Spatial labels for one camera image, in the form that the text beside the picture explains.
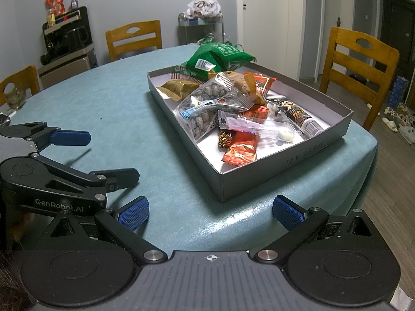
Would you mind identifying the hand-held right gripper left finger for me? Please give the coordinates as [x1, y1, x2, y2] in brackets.
[42, 196, 167, 263]

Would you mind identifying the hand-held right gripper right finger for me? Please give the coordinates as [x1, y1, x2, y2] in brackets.
[254, 195, 373, 263]

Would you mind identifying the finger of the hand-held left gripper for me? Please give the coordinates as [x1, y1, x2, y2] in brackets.
[92, 167, 141, 193]
[0, 121, 92, 153]

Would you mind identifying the grey cardboard box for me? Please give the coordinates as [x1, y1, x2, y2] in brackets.
[147, 63, 354, 203]

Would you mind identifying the long orange snack bar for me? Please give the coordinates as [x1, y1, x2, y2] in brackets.
[221, 105, 269, 167]

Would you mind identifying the clear pink candy packet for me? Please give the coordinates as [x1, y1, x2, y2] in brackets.
[218, 109, 305, 144]

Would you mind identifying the brown foil chocolate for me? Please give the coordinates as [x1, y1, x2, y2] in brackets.
[217, 129, 234, 150]

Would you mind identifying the brown tube snack packet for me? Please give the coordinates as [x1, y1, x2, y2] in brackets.
[266, 96, 325, 137]

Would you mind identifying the gold brown snack packet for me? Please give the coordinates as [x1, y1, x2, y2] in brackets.
[156, 79, 200, 101]

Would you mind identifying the clear bag of nuts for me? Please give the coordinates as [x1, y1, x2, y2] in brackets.
[173, 71, 255, 143]

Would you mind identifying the orange red square packet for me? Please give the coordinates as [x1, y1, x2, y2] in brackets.
[253, 74, 277, 96]

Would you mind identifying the yellow orange peanut packet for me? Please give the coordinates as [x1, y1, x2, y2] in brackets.
[227, 71, 269, 106]

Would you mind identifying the green snack bag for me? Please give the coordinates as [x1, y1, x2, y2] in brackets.
[175, 43, 258, 83]

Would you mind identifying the glass cup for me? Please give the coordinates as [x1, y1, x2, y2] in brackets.
[5, 86, 27, 110]

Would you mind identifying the black water dispenser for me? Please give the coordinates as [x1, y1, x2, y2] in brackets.
[37, 5, 98, 89]

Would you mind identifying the wooden chair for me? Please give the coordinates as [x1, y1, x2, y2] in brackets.
[0, 65, 41, 107]
[105, 20, 163, 62]
[319, 26, 401, 130]

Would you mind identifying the red snack bag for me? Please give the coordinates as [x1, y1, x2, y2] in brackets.
[45, 0, 67, 15]

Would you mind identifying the pile of shoes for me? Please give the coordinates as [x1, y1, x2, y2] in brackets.
[366, 102, 415, 145]

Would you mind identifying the metal trolley cart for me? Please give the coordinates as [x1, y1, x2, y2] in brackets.
[178, 11, 224, 46]

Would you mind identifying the stack of blue boxes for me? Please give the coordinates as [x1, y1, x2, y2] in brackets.
[387, 76, 410, 109]

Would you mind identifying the white plastic bag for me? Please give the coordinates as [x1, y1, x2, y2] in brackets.
[186, 0, 222, 20]

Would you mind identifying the white interior door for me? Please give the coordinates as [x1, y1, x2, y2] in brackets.
[236, 0, 307, 80]

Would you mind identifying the dark entrance door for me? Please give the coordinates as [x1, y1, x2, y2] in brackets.
[378, 0, 415, 81]

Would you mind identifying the white door with black handle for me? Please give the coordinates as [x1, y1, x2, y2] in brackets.
[306, 0, 357, 81]

